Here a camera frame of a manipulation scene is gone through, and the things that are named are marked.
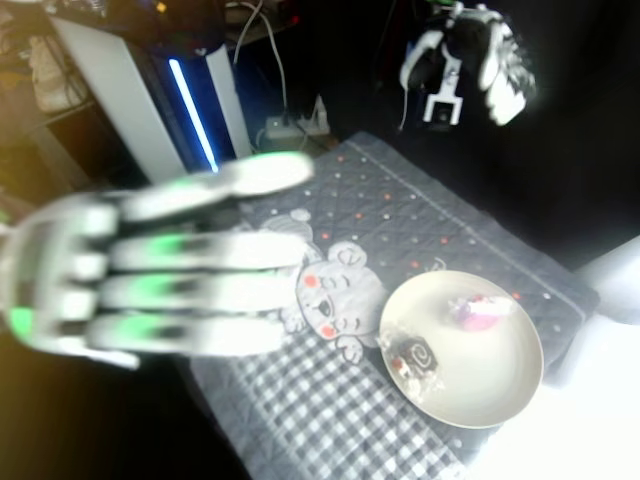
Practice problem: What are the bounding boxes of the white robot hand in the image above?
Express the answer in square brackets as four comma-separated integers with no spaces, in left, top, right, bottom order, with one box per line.
[398,3,540,127]
[0,149,317,372]

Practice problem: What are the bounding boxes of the dark candy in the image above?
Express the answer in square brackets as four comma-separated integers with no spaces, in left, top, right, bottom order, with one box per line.
[377,332,446,402]

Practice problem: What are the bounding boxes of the white bulky object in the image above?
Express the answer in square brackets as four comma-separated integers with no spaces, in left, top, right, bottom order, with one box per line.
[574,234,640,326]

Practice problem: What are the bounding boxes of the pink candy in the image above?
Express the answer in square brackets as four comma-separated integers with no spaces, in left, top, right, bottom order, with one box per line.
[447,293,516,333]

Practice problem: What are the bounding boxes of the white tower with blue light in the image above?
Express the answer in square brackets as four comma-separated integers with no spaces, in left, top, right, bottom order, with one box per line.
[49,14,254,189]

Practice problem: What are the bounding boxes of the white fabric item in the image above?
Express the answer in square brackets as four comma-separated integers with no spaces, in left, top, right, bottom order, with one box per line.
[28,34,76,112]

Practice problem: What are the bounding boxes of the grey quilt with printed bear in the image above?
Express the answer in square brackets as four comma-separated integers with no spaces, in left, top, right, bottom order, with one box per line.
[187,130,601,480]

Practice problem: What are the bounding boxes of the white power strip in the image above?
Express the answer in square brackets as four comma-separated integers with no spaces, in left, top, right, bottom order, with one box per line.
[263,94,331,140]

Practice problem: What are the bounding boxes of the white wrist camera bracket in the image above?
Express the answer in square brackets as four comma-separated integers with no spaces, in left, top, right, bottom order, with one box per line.
[421,49,465,126]

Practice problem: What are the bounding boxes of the white hanging cable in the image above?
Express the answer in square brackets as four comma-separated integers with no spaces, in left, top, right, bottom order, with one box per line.
[232,0,291,121]

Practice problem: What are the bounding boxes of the cream round plate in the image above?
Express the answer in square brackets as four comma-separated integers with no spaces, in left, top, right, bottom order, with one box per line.
[378,269,545,430]

